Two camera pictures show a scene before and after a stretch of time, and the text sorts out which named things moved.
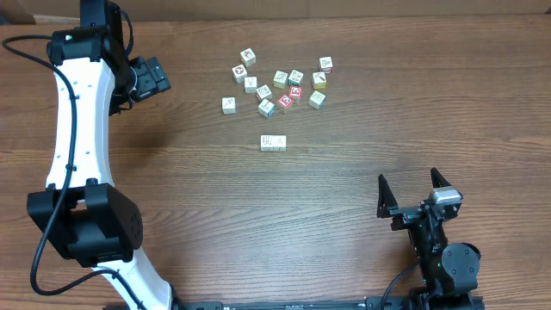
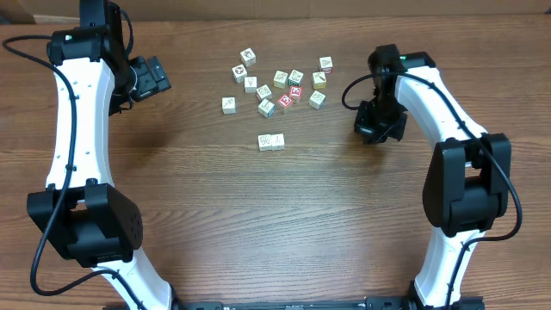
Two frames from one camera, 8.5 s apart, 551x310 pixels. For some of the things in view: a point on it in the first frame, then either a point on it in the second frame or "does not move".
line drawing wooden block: [266, 142] does not move
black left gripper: [153, 78] does not move
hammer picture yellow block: [318, 80] does not move
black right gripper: [405, 215] → [375, 135]
